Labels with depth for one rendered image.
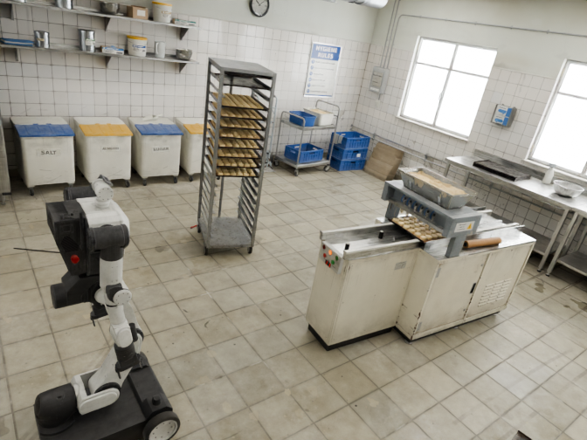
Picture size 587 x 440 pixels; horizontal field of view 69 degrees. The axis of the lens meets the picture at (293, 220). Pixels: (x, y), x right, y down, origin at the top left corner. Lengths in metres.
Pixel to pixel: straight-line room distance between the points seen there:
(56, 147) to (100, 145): 0.46
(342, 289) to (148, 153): 3.53
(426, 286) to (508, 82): 4.00
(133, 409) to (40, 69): 4.29
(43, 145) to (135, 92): 1.46
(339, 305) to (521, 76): 4.52
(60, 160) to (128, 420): 3.56
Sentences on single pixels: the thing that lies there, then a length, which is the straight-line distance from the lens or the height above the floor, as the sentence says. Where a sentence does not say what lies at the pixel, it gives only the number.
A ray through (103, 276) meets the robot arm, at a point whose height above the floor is 1.16.
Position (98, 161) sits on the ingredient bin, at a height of 0.38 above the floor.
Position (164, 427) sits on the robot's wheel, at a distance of 2.72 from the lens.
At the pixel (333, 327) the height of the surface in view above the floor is 0.26.
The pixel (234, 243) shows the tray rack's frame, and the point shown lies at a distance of 4.34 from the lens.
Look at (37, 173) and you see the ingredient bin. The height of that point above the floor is 0.28.
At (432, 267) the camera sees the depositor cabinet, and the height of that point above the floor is 0.76.
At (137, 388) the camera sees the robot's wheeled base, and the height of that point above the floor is 0.19.
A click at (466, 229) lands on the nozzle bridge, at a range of 3.35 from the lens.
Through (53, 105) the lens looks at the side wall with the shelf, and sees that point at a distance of 6.06.
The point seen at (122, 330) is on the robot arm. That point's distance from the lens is 2.13.
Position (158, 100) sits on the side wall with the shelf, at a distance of 6.36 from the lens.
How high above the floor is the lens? 2.24
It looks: 25 degrees down
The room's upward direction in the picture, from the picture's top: 10 degrees clockwise
